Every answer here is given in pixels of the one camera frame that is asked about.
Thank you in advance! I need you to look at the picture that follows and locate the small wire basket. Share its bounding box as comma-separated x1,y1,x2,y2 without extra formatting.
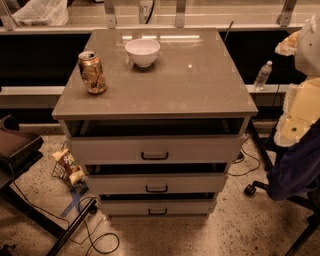
51,143,72,188

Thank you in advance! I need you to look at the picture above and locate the black cable near cabinet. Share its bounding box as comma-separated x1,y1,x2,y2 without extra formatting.
227,134,262,178

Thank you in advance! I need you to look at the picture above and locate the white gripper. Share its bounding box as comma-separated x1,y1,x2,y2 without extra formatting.
273,31,320,147

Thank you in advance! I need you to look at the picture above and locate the white plastic bag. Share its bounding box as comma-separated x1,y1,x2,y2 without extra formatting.
12,0,69,26

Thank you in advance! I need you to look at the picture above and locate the snack chip bag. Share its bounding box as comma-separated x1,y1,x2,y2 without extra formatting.
52,148,84,185

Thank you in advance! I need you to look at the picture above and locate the grey drawer cabinet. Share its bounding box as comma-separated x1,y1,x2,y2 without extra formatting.
52,28,257,203

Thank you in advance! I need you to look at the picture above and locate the grey drawer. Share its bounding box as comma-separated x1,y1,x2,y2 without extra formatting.
85,173,226,194
99,199,216,217
67,136,244,165

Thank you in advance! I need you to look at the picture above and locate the black floor cable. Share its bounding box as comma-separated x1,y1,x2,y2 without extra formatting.
6,159,121,256

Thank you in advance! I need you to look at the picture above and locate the clear plastic water bottle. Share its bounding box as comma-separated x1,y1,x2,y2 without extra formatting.
253,60,273,91

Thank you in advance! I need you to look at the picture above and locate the white ceramic bowl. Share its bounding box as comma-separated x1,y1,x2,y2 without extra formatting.
125,38,160,68

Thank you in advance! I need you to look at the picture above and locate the dented golden soda can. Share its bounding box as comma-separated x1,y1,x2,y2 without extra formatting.
78,50,107,94

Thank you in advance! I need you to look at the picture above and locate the dark brown side stand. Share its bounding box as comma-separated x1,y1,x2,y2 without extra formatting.
0,115,96,256

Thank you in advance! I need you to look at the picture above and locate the blue floor tape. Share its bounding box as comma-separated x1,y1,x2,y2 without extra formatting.
60,185,88,217

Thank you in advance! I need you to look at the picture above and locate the black office chair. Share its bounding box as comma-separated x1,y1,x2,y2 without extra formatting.
243,119,320,256

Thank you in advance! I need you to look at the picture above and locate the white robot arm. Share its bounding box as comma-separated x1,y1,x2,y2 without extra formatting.
274,13,320,147

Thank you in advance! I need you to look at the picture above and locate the dark blue cloth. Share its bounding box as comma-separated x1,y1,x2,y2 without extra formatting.
263,119,320,201

